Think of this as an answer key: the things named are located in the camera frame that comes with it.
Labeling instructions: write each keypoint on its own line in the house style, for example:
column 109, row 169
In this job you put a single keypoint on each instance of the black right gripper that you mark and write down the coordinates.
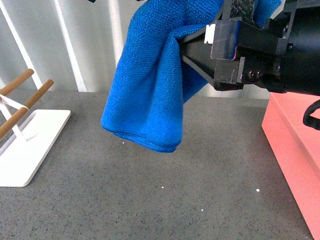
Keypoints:
column 246, row 48

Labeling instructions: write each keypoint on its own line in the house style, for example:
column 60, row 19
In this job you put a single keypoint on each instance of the blue microfiber cloth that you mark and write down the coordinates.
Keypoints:
column 151, row 84

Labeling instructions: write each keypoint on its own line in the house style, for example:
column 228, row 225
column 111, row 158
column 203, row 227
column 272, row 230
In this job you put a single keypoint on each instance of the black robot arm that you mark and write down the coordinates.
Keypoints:
column 300, row 62

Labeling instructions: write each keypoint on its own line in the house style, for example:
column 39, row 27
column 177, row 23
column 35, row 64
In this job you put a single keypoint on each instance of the white pleated curtain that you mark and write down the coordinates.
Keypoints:
column 78, row 43

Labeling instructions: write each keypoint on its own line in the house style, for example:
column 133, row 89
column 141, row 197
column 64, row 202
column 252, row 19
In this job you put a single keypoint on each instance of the pink plastic box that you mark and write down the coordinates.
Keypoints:
column 297, row 150

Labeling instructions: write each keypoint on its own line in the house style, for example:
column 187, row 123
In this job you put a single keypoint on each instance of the white towel rack stand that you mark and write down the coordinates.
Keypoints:
column 34, row 133

